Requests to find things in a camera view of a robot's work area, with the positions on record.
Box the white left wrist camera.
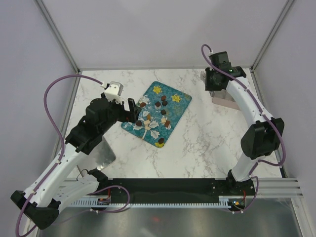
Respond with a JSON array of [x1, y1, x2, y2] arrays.
[[101, 81, 123, 105]]

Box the white cable duct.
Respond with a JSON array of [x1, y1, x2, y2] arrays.
[[68, 196, 245, 208]]

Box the metal tongs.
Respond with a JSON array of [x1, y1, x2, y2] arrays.
[[200, 71, 210, 90]]

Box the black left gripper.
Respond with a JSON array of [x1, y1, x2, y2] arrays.
[[99, 97, 141, 134]]

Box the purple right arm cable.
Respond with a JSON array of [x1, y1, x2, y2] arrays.
[[201, 44, 287, 214]]

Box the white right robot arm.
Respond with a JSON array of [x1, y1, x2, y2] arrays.
[[204, 67, 285, 195]]

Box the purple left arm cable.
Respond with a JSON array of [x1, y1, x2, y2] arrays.
[[14, 75, 106, 235]]

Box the pink chocolate tin box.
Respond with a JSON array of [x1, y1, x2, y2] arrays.
[[210, 89, 240, 110]]

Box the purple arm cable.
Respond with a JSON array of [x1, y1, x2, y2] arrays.
[[201, 44, 287, 214], [14, 75, 106, 235]]

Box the metal tin lid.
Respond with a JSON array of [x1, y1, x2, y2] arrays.
[[89, 137, 116, 170]]

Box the teal floral tray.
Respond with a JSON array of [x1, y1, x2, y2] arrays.
[[121, 81, 192, 148]]

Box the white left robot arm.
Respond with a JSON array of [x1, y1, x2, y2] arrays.
[[10, 98, 141, 230]]

